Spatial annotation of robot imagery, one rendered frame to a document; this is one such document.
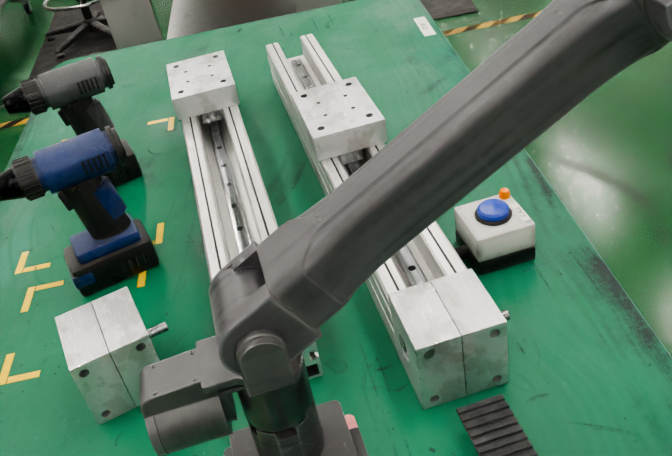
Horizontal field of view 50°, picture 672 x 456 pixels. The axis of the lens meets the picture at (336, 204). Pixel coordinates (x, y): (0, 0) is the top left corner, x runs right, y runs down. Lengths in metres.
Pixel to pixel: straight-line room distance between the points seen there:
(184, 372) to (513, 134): 0.30
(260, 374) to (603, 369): 0.45
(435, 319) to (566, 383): 0.16
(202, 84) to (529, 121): 0.87
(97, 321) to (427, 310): 0.38
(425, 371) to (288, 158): 0.59
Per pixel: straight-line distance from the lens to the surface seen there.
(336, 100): 1.13
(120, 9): 2.62
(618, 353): 0.87
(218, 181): 1.15
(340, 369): 0.86
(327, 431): 0.66
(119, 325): 0.87
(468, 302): 0.78
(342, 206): 0.49
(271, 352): 0.50
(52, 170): 0.99
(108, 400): 0.89
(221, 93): 1.26
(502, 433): 0.75
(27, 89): 1.24
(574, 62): 0.49
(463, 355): 0.77
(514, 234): 0.94
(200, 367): 0.56
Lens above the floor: 1.42
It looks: 35 degrees down
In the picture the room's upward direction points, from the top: 11 degrees counter-clockwise
